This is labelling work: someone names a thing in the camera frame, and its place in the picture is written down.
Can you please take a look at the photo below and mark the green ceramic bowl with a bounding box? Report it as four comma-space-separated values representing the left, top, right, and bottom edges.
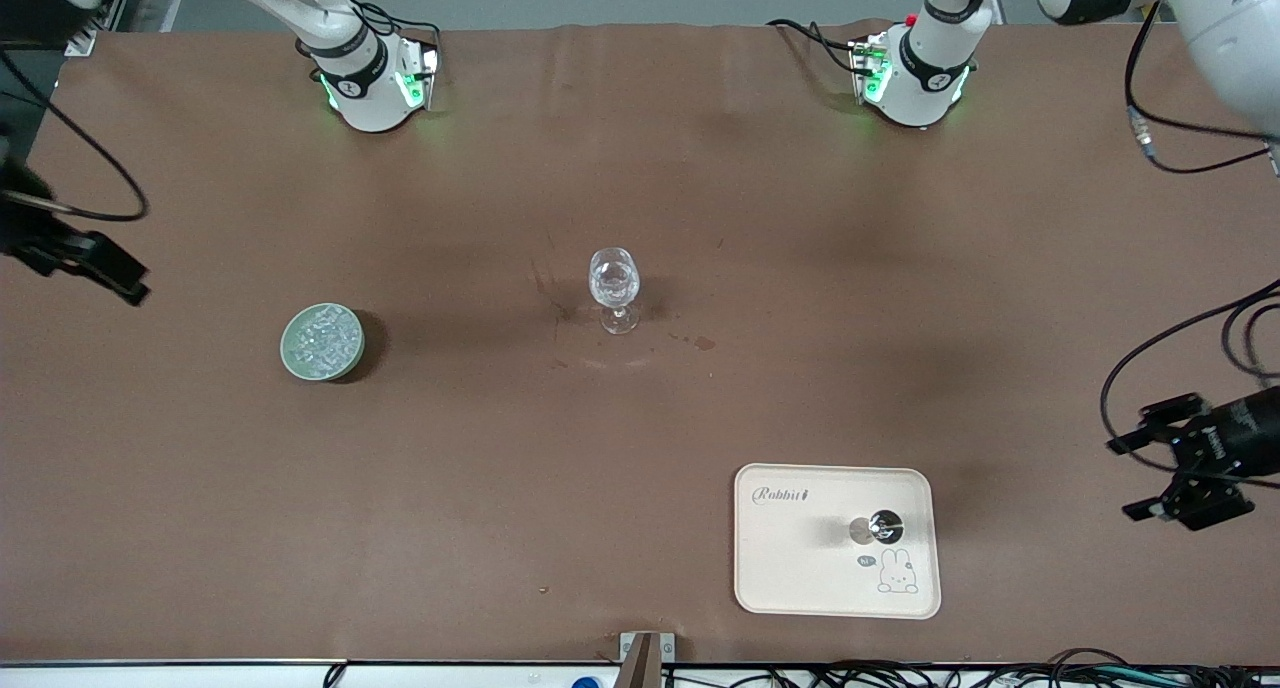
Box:
280, 303, 366, 381

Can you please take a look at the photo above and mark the clear ice cubes pile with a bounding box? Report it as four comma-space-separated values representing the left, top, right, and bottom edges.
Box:
285, 306, 362, 376

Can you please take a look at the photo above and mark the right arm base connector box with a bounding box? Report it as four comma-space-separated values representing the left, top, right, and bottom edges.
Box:
395, 43, 441, 111

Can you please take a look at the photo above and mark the cream rabbit print tray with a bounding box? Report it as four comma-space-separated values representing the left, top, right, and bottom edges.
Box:
733, 463, 943, 621

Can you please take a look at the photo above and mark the black right base cable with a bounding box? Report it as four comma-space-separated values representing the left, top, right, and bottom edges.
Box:
355, 6, 442, 51

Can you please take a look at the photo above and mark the aluminium frame profile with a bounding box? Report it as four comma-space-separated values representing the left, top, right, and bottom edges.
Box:
62, 0, 133, 57

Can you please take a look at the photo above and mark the clear wine glass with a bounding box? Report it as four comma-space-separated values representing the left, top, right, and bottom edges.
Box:
588, 248, 642, 335

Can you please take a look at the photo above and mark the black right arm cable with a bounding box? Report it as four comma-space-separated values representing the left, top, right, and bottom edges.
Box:
0, 53, 150, 222

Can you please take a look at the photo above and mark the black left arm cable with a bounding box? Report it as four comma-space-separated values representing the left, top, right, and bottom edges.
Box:
1100, 3, 1280, 479

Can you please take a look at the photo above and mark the black left base cable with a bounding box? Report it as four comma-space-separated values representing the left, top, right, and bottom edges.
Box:
767, 18, 863, 75

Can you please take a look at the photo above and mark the brown table cover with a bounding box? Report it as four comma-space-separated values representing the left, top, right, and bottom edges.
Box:
0, 20, 1280, 666

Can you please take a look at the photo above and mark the black cable bundle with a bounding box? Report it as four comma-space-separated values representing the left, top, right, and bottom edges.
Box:
662, 648, 1280, 688

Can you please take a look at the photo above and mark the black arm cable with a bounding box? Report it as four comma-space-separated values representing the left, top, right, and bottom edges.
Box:
0, 53, 150, 222
1100, 3, 1280, 479

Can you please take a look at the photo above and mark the steel double jigger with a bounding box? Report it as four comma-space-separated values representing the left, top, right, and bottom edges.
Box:
848, 508, 906, 547

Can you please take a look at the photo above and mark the black base cable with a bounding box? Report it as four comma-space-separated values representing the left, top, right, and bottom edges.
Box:
355, 6, 442, 51
767, 18, 863, 75

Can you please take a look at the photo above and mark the metal clamp bracket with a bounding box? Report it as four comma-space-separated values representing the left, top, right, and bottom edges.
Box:
619, 631, 676, 688

